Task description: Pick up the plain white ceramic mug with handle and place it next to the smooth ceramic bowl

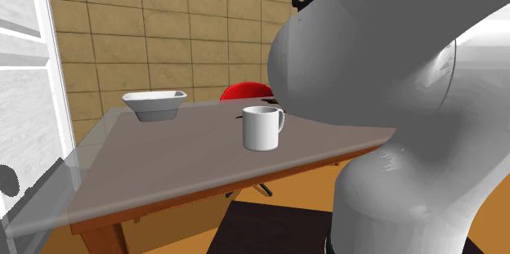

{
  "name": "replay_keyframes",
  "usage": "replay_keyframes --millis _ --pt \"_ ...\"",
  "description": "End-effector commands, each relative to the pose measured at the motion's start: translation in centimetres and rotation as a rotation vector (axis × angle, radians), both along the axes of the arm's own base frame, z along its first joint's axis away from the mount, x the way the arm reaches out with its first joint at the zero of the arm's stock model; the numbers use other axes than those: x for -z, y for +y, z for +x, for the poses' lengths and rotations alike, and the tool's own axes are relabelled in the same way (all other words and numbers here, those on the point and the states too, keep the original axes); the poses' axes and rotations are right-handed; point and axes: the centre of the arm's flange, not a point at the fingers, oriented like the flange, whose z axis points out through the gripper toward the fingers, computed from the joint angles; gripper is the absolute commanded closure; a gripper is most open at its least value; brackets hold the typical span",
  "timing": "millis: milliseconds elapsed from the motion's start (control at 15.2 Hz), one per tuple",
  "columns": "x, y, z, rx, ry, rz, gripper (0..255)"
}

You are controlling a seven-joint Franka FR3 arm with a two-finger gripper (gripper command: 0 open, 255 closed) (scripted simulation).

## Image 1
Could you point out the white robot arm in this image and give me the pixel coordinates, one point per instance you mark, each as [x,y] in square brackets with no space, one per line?
[382,86]

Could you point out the red chair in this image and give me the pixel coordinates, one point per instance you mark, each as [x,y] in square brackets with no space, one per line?
[245,90]

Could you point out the white mug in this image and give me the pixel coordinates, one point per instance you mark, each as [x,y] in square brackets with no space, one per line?
[259,131]

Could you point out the white square bowl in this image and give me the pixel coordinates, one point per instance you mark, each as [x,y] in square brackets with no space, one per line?
[156,106]

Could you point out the wooden table with grey top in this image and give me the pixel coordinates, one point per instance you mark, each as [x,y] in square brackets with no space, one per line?
[175,157]

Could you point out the dark robot stand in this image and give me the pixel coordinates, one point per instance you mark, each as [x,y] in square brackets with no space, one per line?
[263,229]

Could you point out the white door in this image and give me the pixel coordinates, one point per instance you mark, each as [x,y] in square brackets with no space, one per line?
[28,98]

